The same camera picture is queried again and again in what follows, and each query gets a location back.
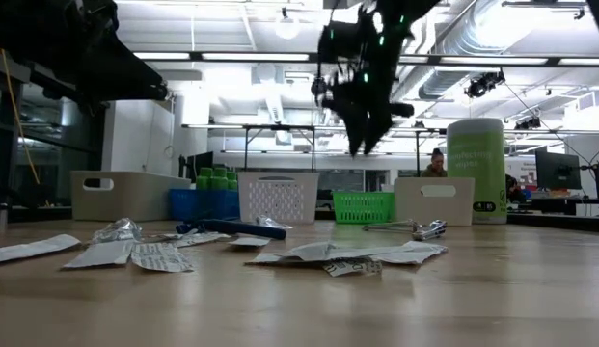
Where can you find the black overhead frame bar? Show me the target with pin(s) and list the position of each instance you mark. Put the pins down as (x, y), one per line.
(195, 56)

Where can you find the disinfecting wipes canister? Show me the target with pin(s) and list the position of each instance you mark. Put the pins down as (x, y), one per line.
(475, 159)

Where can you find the black computer monitor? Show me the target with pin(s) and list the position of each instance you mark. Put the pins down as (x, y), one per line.
(190, 166)
(558, 169)

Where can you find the black ceiling spotlight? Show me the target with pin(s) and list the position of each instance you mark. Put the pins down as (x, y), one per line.
(484, 84)
(318, 88)

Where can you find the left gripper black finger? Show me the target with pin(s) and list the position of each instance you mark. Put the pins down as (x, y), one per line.
(130, 70)
(130, 93)

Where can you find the white LED light strip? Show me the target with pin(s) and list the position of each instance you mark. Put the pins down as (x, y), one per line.
(164, 55)
(494, 61)
(583, 61)
(255, 56)

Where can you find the person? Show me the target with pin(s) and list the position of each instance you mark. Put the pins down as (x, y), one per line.
(513, 190)
(436, 165)

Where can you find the green perforated plastic basket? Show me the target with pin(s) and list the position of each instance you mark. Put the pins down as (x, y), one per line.
(364, 207)

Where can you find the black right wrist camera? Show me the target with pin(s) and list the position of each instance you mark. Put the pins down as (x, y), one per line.
(337, 43)

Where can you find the white perforated plastic basket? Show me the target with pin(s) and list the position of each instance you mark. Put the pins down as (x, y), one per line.
(277, 193)

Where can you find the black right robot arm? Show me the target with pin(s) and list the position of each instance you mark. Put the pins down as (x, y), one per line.
(410, 9)

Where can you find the slim silver metal tool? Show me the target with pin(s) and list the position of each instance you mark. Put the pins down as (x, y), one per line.
(395, 224)

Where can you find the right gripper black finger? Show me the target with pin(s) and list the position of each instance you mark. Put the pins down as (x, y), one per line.
(358, 132)
(377, 132)

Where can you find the blue plastic bin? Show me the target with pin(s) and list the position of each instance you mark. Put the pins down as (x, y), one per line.
(207, 205)

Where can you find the white bandage packet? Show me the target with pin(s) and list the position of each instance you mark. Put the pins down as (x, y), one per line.
(352, 267)
(313, 249)
(275, 258)
(415, 251)
(202, 238)
(160, 258)
(34, 248)
(250, 242)
(102, 254)

